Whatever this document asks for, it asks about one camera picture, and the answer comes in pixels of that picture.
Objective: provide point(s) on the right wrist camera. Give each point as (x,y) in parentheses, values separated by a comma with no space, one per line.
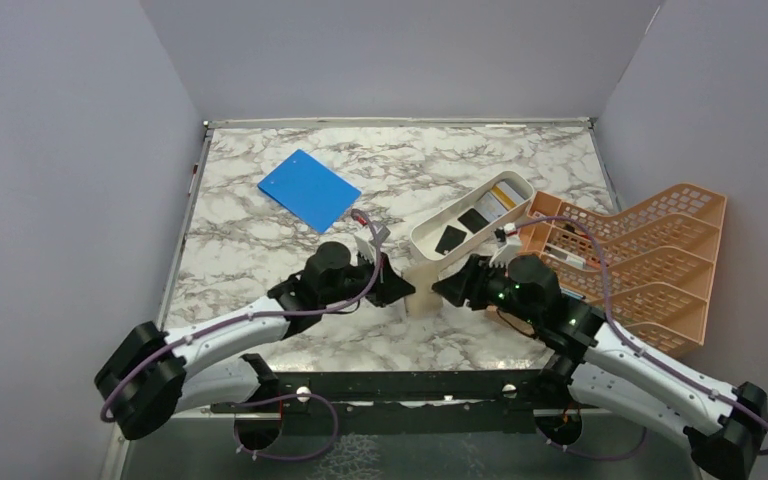
(509,245)

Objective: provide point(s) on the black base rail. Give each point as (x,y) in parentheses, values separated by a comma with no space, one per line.
(415,402)

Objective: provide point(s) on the stack of cards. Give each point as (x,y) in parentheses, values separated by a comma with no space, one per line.
(501,198)

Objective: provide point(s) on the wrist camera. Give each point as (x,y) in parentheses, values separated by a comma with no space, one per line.
(369,240)
(509,245)

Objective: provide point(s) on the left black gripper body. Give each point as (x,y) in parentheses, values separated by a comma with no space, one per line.
(358,280)

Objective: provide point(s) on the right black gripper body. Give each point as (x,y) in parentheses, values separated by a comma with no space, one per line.
(497,289)

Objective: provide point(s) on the orange plastic file rack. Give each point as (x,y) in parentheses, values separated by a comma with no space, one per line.
(654,262)

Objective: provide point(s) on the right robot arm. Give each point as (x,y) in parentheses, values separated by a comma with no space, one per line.
(599,363)

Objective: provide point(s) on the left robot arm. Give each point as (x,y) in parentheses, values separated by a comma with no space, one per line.
(154,374)

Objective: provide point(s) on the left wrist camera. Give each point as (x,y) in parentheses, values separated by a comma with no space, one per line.
(369,240)

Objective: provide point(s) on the beige card holder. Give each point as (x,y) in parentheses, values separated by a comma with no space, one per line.
(424,301)

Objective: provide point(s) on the blue plastic board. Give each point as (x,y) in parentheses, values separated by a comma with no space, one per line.
(309,190)

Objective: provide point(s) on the black card in tray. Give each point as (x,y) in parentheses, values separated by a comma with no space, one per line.
(473,221)
(449,240)

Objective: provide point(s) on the white oblong tray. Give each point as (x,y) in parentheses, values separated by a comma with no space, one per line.
(424,237)

